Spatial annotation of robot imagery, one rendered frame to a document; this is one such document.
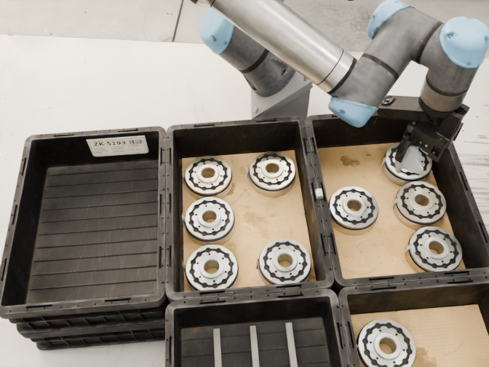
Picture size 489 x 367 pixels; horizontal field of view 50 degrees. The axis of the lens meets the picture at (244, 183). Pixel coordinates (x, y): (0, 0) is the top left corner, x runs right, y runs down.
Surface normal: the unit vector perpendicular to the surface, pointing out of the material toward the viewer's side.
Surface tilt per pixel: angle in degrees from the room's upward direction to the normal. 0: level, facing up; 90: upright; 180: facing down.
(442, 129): 90
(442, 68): 90
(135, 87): 0
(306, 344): 0
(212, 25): 48
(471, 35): 0
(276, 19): 41
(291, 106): 90
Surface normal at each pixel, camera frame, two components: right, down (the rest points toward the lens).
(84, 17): -0.01, -0.56
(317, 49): 0.17, 0.13
